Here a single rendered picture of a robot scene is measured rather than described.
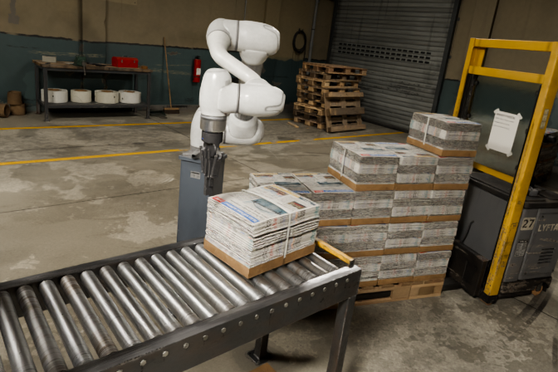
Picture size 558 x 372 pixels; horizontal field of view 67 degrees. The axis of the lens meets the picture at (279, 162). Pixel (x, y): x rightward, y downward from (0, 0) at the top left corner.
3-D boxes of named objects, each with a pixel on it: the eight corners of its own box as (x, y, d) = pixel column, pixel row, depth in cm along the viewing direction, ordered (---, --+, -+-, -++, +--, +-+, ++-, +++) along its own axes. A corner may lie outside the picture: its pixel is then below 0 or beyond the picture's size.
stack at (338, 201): (237, 284, 297) (248, 171, 275) (379, 271, 338) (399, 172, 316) (252, 319, 263) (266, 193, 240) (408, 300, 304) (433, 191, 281)
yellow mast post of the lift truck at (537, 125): (479, 288, 312) (548, 41, 264) (488, 287, 315) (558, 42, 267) (488, 296, 304) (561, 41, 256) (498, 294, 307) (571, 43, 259)
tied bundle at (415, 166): (364, 173, 304) (369, 141, 298) (398, 172, 315) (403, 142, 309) (395, 191, 271) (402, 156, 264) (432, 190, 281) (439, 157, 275)
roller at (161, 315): (128, 270, 164) (128, 258, 163) (186, 341, 130) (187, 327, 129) (115, 273, 161) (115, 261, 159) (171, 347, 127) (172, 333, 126)
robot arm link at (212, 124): (217, 111, 153) (217, 128, 154) (195, 111, 147) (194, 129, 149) (232, 116, 146) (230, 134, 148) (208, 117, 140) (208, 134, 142)
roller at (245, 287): (202, 251, 185) (203, 241, 183) (269, 308, 151) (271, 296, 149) (192, 253, 181) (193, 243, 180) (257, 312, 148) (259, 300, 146)
